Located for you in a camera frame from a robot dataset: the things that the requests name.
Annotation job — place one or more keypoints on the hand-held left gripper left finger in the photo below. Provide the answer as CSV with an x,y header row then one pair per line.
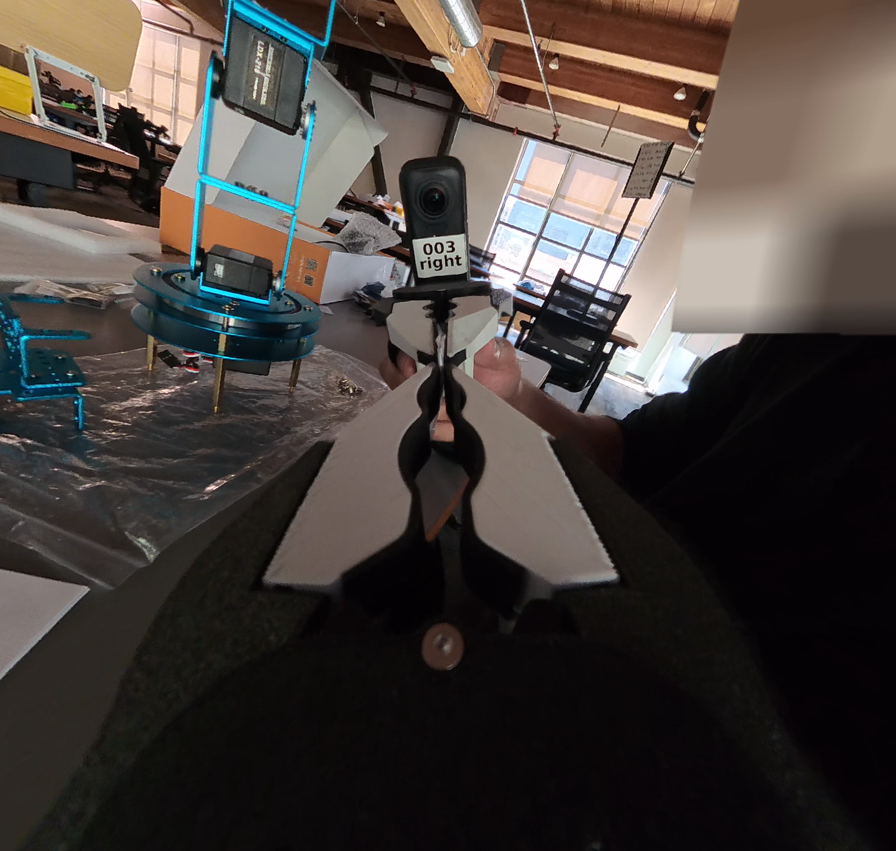
x,y
343,508

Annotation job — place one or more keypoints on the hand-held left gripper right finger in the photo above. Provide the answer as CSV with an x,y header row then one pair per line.
x,y
539,515

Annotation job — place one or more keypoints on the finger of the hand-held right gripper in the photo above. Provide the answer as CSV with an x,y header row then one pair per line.
x,y
472,329
411,333

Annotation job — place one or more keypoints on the small clear screw bag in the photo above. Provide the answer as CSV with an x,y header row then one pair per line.
x,y
440,354

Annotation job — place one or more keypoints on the blue toy robot arm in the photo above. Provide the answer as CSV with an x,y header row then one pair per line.
x,y
224,305

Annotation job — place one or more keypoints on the person's right forearm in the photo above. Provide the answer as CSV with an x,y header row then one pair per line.
x,y
574,424

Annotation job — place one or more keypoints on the dark grey desk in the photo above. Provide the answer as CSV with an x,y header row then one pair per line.
x,y
70,760

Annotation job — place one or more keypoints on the person's right hand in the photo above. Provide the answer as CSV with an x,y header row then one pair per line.
x,y
500,371

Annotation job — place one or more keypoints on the bubble wrap bundle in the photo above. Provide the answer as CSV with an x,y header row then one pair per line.
x,y
367,232

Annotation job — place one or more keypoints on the loose silver screws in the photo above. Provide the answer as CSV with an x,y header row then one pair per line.
x,y
348,385

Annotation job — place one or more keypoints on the black mesh chair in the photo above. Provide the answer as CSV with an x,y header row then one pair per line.
x,y
581,312

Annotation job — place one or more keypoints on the large paned window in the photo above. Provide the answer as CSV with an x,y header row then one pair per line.
x,y
560,235

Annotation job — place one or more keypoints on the large clear plastic bag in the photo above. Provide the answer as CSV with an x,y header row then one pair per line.
x,y
210,459

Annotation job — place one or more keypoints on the orange and white cardboard box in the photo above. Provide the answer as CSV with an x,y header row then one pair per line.
x,y
245,235

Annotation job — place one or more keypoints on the hanging paper sign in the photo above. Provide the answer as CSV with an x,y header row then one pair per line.
x,y
647,169

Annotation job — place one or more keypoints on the printed instruction sheet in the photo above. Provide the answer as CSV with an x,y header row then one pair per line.
x,y
35,620

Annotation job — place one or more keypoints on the pile of small parts bags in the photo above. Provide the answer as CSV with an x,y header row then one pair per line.
x,y
84,295

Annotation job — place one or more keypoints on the white foam sheet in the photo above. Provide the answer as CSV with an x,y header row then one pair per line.
x,y
70,242

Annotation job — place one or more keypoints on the wooden workbench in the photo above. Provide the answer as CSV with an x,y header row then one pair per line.
x,y
42,134

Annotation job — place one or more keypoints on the beige ribbed panel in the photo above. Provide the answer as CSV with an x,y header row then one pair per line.
x,y
63,18

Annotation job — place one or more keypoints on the yellow bin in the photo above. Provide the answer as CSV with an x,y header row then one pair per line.
x,y
14,95

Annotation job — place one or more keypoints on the silver air duct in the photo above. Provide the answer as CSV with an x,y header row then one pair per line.
x,y
451,4

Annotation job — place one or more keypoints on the blue metal bracket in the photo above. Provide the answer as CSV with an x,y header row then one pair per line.
x,y
42,375

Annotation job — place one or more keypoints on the white metal frame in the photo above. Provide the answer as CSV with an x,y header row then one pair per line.
x,y
66,60

